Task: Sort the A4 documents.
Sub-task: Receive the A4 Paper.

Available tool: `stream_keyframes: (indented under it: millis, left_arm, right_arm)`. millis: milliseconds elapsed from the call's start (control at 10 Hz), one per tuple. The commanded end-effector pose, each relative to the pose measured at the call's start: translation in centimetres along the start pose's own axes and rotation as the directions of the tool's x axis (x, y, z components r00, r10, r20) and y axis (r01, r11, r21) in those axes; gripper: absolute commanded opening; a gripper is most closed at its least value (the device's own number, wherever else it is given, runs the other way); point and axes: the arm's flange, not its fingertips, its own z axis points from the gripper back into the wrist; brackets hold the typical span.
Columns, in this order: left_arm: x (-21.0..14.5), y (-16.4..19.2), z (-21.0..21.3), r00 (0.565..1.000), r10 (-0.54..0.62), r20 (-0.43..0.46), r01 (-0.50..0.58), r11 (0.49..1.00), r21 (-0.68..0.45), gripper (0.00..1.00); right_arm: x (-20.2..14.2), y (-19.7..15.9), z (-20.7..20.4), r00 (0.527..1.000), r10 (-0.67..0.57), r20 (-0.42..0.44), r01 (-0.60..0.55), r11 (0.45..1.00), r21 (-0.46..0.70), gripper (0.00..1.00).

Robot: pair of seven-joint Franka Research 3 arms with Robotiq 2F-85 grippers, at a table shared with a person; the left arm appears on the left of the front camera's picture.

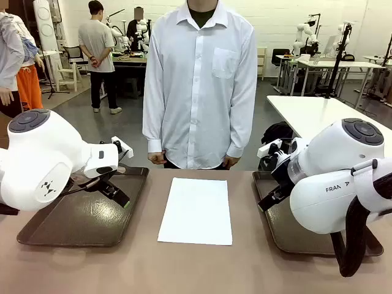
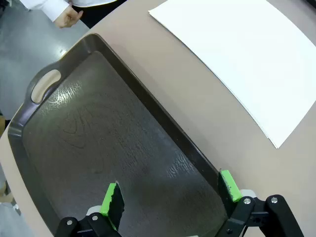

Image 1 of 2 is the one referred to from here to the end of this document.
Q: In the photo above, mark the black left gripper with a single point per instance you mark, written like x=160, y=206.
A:
x=105, y=180

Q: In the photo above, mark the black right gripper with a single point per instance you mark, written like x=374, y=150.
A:
x=283, y=179

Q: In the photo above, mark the white A4 paper stack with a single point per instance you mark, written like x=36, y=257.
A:
x=196, y=211

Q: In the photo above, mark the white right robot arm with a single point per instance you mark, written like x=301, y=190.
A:
x=330, y=153

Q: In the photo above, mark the person's left forearm white sleeve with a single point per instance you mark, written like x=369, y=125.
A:
x=242, y=131

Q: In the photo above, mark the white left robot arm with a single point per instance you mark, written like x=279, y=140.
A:
x=39, y=159

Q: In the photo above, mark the person's right forearm white sleeve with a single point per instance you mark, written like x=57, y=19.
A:
x=153, y=128

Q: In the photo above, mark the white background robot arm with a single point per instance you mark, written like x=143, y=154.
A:
x=341, y=29
x=298, y=33

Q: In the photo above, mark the person's right hand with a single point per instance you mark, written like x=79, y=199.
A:
x=156, y=158

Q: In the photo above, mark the person's left hand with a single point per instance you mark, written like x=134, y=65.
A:
x=231, y=161

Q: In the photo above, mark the brown plastic tray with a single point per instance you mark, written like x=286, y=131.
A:
x=281, y=232
x=92, y=220

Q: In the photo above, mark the black bag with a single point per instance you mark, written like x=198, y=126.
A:
x=278, y=131

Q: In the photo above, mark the white side table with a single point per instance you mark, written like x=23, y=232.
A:
x=312, y=113

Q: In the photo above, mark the black floor stand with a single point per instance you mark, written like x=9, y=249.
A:
x=52, y=88

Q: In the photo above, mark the white wooden chair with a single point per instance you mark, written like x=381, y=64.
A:
x=65, y=76

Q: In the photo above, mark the dark work table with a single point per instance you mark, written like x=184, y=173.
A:
x=128, y=61

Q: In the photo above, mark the white slatted chair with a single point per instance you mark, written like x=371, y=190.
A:
x=261, y=61

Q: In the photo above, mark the mannequin in orange shorts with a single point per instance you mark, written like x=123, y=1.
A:
x=29, y=85

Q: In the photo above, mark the person in white shirt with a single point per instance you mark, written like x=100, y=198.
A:
x=199, y=76

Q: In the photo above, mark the black mesh chair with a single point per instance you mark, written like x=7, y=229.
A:
x=280, y=53

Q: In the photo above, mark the patterned paper cup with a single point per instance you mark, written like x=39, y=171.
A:
x=316, y=59

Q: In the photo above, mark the black tripod pole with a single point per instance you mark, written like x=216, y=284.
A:
x=337, y=67

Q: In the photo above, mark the black office chair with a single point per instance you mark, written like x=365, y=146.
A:
x=73, y=53

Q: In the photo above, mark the white long desk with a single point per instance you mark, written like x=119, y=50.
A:
x=337, y=63

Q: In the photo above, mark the person in grey t-shirt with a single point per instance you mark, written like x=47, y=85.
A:
x=96, y=39

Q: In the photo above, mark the white computer monitor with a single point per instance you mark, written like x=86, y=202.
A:
x=330, y=44

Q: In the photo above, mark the person in black top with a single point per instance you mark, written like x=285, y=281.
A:
x=133, y=30

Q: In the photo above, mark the white humanoid robot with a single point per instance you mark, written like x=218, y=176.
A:
x=141, y=27

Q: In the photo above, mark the mannequin in grey shirt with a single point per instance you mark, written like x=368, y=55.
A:
x=9, y=52

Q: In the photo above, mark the white standing air conditioner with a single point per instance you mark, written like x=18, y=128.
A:
x=46, y=27

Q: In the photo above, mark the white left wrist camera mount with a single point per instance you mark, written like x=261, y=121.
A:
x=125, y=149

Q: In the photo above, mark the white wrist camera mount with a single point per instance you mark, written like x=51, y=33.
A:
x=269, y=148
x=125, y=149

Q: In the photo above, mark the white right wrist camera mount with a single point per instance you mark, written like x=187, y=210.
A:
x=269, y=148

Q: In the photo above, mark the white desk with frame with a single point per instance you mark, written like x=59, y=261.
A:
x=375, y=58

